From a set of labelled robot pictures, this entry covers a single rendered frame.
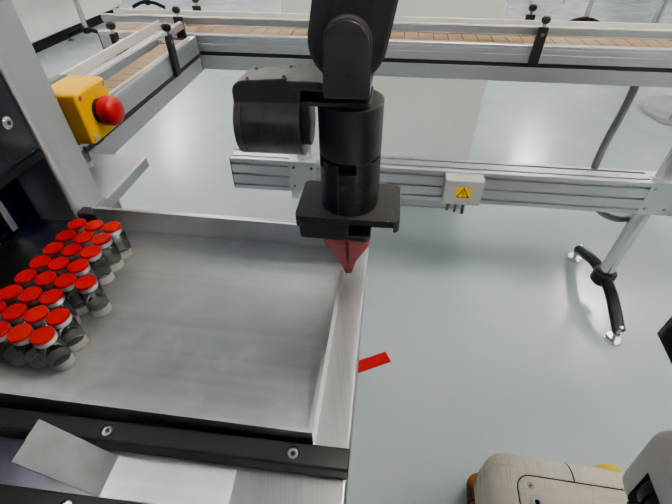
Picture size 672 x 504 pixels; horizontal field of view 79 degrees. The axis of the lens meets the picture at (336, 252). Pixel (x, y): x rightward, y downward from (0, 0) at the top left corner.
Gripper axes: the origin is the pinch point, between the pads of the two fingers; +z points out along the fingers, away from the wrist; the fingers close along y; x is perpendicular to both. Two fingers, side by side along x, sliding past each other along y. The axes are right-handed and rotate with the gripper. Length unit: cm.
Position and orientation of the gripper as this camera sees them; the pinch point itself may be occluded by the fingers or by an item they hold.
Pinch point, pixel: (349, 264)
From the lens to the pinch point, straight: 47.6
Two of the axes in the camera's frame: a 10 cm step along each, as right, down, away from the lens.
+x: -1.2, 6.7, -7.3
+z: 0.1, 7.4, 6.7
